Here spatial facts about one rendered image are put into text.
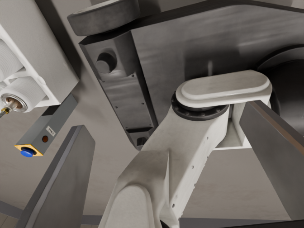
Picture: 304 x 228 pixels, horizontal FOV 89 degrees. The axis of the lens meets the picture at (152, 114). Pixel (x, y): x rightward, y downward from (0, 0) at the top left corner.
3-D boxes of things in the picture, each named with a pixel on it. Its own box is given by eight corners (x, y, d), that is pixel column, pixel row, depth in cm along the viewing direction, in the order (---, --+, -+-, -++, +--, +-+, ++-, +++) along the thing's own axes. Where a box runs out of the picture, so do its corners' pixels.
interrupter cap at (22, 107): (32, 105, 50) (30, 106, 50) (22, 114, 54) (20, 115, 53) (7, 88, 46) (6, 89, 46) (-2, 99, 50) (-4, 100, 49)
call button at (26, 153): (30, 146, 56) (26, 151, 54) (37, 152, 59) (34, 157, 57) (21, 146, 57) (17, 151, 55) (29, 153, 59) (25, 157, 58)
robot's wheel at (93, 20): (140, -10, 48) (128, -1, 33) (144, 9, 51) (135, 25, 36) (83, 7, 52) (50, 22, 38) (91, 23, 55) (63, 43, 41)
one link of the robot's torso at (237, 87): (257, 62, 39) (286, 92, 29) (244, 118, 52) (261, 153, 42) (174, 76, 43) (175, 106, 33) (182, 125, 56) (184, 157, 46)
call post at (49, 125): (71, 92, 77) (30, 144, 55) (78, 103, 82) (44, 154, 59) (59, 94, 79) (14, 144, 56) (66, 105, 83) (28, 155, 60)
